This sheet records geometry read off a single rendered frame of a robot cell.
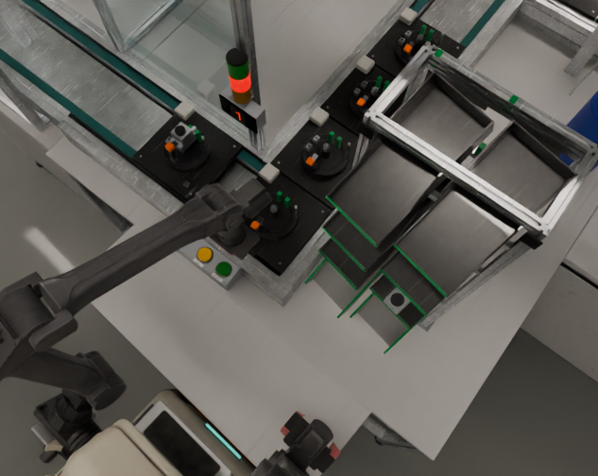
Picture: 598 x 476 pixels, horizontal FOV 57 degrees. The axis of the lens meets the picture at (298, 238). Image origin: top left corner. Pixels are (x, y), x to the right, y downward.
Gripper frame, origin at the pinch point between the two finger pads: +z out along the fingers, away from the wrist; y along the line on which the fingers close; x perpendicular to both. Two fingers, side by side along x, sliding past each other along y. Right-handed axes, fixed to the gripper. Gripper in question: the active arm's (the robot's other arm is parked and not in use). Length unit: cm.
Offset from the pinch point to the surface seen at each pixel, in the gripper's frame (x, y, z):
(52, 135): 2, 83, 37
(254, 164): -28.1, 21.4, 29.4
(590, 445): -46, -137, 125
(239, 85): -29.3, 22.6, -9.9
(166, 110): -27, 58, 33
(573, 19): -137, -29, 31
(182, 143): -16.8, 37.1, 16.9
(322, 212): -27.7, -4.9, 27.3
